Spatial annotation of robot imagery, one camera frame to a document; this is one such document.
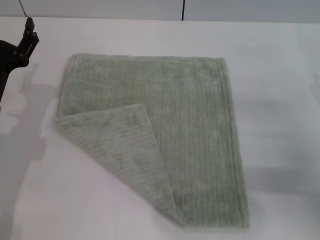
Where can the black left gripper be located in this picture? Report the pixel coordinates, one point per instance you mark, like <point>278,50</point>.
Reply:
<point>8,57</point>

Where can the light green ribbed towel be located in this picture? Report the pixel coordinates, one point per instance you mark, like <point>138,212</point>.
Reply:
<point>190,120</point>

